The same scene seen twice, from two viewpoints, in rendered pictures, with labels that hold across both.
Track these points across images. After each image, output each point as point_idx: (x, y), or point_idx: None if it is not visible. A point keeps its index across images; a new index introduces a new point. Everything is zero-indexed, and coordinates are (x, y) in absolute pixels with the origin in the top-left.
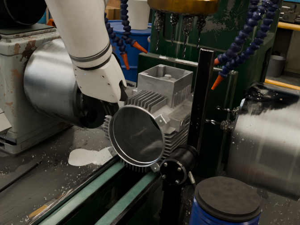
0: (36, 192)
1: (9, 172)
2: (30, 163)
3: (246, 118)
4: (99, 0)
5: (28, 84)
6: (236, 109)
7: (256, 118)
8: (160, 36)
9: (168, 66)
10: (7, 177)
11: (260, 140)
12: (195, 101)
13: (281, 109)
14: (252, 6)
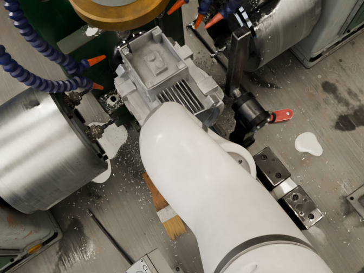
0: (137, 225)
1: (92, 246)
2: (83, 222)
3: (264, 36)
4: (218, 135)
5: (39, 208)
6: (207, 15)
7: (270, 29)
8: (37, 2)
9: (129, 44)
10: (102, 249)
11: (280, 40)
12: (235, 69)
13: (280, 5)
14: None
